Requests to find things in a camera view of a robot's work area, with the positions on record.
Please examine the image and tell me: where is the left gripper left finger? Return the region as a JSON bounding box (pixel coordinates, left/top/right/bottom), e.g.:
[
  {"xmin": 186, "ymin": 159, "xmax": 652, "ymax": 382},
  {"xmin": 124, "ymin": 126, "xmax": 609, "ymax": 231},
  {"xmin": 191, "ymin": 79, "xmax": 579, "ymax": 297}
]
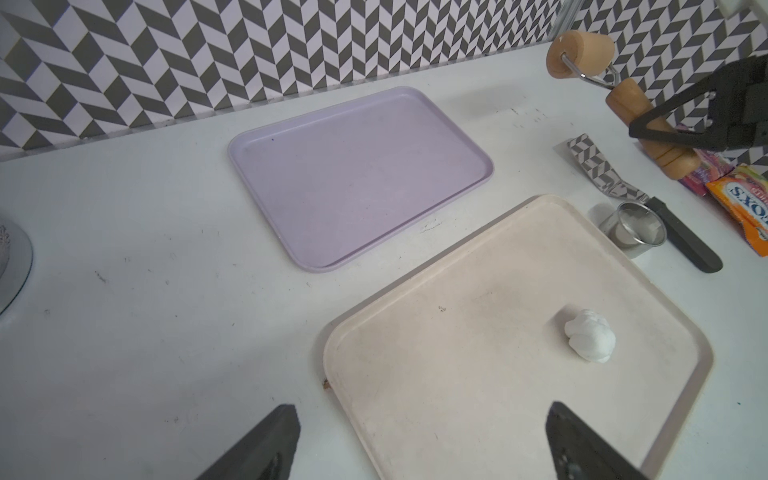
[{"xmin": 198, "ymin": 404, "xmax": 301, "ymax": 480}]

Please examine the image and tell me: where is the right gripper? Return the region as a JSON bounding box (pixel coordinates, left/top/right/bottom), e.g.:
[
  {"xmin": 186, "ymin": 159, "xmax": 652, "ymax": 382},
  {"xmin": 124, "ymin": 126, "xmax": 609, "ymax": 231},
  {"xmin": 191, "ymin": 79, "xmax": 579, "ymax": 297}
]
[{"xmin": 629, "ymin": 55, "xmax": 767, "ymax": 151}]

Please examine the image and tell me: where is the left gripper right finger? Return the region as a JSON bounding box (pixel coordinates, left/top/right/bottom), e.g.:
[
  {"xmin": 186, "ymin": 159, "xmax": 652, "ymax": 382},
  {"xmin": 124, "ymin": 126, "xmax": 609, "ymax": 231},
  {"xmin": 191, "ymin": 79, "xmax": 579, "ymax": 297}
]
[{"xmin": 545, "ymin": 401, "xmax": 647, "ymax": 480}]

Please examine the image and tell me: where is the white dough ball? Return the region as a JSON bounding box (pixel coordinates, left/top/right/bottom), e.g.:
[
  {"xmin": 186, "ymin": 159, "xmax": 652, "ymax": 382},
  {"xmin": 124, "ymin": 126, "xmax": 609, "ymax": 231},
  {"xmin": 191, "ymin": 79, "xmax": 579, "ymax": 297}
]
[{"xmin": 564, "ymin": 309, "xmax": 617, "ymax": 364}]

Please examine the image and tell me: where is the beige plastic tray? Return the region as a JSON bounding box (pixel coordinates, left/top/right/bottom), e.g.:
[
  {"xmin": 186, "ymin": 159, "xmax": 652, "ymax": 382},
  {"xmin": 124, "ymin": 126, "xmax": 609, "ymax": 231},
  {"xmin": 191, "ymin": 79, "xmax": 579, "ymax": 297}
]
[{"xmin": 323, "ymin": 195, "xmax": 713, "ymax": 479}]

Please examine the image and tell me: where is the wooden dough roller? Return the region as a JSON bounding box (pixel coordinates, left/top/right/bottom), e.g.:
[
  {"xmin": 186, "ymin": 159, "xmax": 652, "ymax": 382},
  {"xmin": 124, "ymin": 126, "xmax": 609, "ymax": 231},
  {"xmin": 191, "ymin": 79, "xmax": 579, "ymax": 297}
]
[{"xmin": 546, "ymin": 30, "xmax": 701, "ymax": 180}]

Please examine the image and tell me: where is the colourful candy bag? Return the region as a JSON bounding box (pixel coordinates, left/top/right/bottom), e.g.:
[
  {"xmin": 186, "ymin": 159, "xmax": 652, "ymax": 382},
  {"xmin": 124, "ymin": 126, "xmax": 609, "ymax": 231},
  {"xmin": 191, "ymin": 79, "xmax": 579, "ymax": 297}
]
[{"xmin": 680, "ymin": 149, "xmax": 767, "ymax": 257}]

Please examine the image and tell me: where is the purple plastic tray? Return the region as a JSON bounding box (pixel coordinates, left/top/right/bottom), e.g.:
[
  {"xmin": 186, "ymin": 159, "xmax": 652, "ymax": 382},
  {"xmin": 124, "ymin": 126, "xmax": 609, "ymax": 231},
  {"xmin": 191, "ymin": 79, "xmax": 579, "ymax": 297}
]
[{"xmin": 227, "ymin": 86, "xmax": 494, "ymax": 272}]

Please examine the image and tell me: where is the black handled metal spatula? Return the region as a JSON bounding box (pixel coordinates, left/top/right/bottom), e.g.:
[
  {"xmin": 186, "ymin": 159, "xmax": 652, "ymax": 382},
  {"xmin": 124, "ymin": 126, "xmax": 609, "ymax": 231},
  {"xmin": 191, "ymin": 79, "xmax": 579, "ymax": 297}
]
[{"xmin": 567, "ymin": 134, "xmax": 723, "ymax": 273}]

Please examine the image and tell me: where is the round metal cutter ring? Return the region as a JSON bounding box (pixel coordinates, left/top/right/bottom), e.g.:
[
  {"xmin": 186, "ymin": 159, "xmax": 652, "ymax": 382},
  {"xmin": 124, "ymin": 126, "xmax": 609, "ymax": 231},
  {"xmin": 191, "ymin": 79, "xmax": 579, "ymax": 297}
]
[{"xmin": 598, "ymin": 201, "xmax": 668, "ymax": 259}]

